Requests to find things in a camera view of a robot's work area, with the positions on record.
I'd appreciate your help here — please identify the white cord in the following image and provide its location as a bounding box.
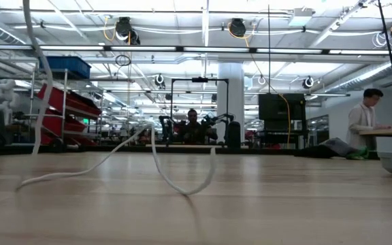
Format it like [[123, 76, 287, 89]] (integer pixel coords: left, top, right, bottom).
[[14, 0, 217, 197]]

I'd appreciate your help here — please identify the person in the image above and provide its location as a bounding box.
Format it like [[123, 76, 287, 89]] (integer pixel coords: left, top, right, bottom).
[[346, 88, 392, 150], [181, 108, 218, 146]]

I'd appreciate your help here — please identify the black cylindrical container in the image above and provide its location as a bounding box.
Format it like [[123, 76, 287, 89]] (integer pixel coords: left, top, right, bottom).
[[227, 121, 243, 149]]

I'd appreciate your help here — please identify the black cabinet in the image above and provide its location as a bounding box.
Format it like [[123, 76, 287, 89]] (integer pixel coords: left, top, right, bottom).
[[259, 93, 308, 144]]

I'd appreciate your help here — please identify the metal rack with red bins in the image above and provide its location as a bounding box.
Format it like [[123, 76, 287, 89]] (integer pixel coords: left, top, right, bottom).
[[27, 67, 103, 146]]

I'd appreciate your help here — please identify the blue plastic bin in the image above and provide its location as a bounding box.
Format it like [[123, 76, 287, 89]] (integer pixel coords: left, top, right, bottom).
[[38, 56, 92, 80]]

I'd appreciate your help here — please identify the black grey work glove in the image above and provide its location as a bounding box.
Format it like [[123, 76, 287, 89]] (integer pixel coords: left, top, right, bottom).
[[294, 137, 370, 161]]

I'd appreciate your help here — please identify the wooden desk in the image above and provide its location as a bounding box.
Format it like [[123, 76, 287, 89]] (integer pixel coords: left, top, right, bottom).
[[359, 125, 392, 137]]

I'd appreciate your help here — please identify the black gantry frame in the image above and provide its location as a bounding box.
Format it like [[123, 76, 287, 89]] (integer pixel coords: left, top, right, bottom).
[[170, 77, 230, 146]]

